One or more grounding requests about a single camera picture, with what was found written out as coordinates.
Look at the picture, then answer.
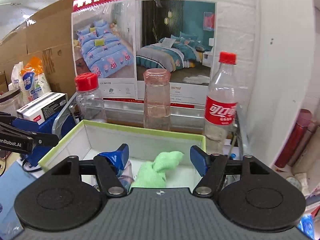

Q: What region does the grey blue patterned cloth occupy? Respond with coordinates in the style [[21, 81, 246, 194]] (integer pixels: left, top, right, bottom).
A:
[[118, 160, 135, 192]]

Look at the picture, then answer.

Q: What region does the green towel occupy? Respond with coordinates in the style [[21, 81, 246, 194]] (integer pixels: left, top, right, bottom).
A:
[[131, 151, 184, 188]]

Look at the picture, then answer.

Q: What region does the green cardboard box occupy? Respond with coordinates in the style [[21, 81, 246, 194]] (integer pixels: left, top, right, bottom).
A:
[[39, 120, 206, 190]]

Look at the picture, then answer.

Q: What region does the blue sealer machine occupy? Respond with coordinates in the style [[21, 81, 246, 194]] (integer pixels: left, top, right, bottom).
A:
[[12, 113, 75, 167]]

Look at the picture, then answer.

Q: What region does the tall clear plastic jar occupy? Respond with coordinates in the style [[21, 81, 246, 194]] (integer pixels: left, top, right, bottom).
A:
[[0, 88, 24, 116]]

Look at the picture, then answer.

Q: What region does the black white small carton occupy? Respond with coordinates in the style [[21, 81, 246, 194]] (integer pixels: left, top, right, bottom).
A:
[[16, 92, 68, 125]]

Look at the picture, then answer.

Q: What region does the blue table cloth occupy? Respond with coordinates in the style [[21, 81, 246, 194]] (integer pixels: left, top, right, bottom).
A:
[[0, 161, 35, 239]]

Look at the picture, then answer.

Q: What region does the cola plastic bottle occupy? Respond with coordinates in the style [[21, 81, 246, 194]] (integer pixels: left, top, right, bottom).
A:
[[203, 51, 238, 154]]

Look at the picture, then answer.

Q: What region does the red cap clear jar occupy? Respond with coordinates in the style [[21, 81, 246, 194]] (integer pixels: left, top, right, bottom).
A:
[[74, 73, 107, 123]]

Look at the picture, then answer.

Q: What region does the red thermos bottle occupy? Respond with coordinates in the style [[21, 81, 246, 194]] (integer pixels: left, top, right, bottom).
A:
[[274, 109, 312, 168]]

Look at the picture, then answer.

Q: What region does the blue tissue pack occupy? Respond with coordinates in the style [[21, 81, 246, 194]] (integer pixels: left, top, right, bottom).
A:
[[297, 214, 315, 239]]

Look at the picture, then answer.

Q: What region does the bedding poster calendar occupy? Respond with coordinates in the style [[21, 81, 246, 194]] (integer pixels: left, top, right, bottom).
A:
[[71, 0, 216, 108]]

